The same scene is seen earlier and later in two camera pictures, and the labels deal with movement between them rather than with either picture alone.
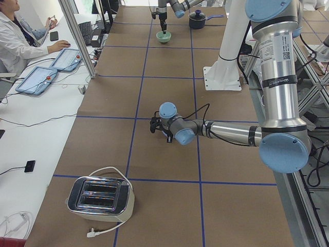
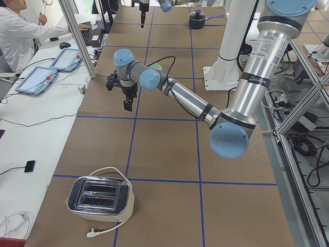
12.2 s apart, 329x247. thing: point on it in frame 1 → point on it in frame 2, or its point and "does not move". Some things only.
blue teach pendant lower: (37, 81) does not move
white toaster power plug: (92, 233) does not move
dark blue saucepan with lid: (197, 19) does not move
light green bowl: (162, 37) → (156, 66)
